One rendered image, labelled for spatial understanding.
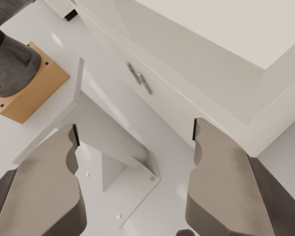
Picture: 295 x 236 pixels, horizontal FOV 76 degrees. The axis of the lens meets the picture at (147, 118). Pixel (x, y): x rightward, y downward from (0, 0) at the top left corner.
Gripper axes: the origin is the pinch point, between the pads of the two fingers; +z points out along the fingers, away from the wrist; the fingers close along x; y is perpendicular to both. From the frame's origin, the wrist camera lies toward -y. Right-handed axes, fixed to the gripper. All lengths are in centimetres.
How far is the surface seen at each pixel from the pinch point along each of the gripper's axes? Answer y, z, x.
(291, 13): -6.3, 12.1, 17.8
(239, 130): 12.9, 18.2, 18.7
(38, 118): 16.0, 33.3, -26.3
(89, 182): 90, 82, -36
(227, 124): 13.5, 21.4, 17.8
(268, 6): -7.1, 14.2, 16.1
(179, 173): 76, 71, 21
